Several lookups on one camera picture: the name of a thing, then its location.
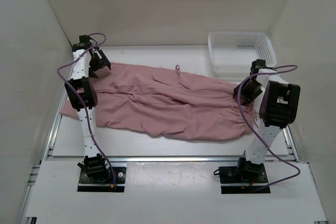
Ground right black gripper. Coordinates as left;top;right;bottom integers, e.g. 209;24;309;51
234;77;264;105

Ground pink trousers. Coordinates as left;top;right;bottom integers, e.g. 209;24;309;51
59;61;259;143

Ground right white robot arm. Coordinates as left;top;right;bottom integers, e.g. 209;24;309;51
233;66;301;182

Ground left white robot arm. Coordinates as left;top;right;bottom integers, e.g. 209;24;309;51
65;39;111;183

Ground white plastic basket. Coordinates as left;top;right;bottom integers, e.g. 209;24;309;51
207;31;277;78

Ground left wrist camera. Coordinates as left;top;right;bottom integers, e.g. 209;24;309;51
72;35;92;52

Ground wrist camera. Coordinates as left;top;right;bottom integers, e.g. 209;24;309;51
250;59;267;75
72;35;92;52

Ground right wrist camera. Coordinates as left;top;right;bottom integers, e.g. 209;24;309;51
250;59;267;75

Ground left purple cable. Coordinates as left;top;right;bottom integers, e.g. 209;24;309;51
57;33;118;187

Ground purple cable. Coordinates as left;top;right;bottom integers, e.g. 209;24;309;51
235;64;301;190
57;33;118;187

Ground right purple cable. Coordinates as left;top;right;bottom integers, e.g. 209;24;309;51
235;64;301;190

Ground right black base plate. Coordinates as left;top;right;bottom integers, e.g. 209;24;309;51
213;166;271;195

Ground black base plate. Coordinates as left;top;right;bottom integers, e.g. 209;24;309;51
77;165;127;193
213;166;271;195

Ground aluminium rail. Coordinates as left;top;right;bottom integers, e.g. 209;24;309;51
46;154;296;163

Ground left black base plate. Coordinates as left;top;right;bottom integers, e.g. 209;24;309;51
77;165;127;193

